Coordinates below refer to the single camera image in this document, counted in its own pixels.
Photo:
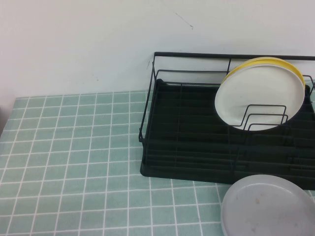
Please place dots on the yellow round plate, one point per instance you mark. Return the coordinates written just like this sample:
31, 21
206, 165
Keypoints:
283, 64

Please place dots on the teal tiled tablecloth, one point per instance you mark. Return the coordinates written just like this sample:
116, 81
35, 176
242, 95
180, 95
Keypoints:
73, 159

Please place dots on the grey round plate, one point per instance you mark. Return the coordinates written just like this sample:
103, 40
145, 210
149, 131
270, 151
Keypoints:
265, 209

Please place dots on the black ribbed drip tray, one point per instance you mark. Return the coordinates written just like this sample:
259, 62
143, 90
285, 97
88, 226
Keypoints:
197, 110

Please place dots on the white round plate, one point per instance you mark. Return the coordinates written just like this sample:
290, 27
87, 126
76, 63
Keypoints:
246, 98

